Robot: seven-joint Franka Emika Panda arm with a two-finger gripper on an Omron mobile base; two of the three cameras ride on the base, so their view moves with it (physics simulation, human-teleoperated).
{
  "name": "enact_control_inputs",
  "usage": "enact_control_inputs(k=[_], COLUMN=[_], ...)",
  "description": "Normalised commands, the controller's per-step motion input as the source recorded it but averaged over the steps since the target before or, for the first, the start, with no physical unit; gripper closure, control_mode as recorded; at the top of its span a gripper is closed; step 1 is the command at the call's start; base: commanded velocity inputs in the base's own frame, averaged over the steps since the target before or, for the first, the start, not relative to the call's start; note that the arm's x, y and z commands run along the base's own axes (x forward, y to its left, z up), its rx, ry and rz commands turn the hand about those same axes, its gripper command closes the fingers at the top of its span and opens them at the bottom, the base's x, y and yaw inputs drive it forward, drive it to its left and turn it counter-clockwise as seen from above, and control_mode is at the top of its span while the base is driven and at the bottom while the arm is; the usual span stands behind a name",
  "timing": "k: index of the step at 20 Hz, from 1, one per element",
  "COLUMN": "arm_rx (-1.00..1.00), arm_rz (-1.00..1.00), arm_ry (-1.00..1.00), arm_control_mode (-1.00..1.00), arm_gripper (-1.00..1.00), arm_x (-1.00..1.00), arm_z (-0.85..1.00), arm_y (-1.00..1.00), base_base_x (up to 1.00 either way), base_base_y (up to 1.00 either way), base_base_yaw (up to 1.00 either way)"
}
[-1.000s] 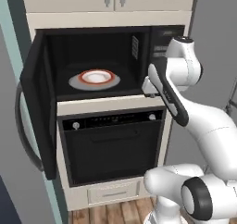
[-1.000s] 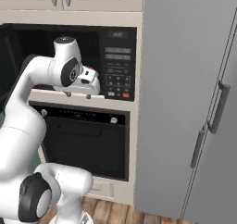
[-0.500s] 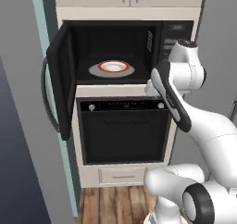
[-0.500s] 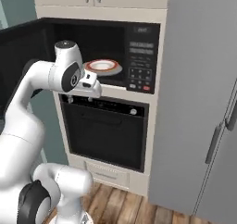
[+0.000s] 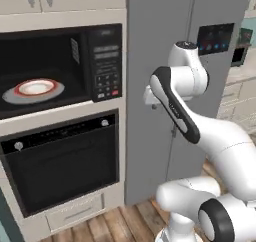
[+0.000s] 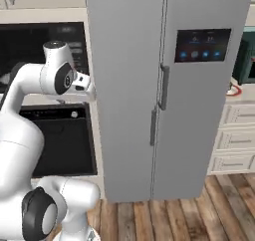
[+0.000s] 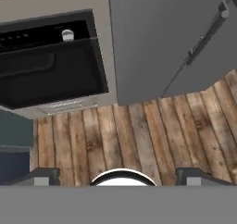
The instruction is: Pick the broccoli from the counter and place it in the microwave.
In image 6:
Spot cream drawer cabinet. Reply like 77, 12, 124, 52
207, 100, 255, 176

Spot long grey fridge handle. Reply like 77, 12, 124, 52
157, 63, 170, 112

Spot black built-in microwave oven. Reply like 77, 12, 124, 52
0, 21, 90, 95

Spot grey fridge door with screen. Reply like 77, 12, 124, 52
150, 0, 255, 200

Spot cream oven cabinet housing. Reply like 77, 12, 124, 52
0, 7, 106, 199

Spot dark green countertop appliance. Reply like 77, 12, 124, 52
231, 26, 255, 86

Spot grey fridge door plain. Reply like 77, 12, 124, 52
84, 0, 167, 204

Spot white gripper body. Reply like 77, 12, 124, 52
78, 82, 99, 104

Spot red and white object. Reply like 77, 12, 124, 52
226, 82, 244, 98

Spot short grey fridge handle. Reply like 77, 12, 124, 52
149, 107, 159, 147

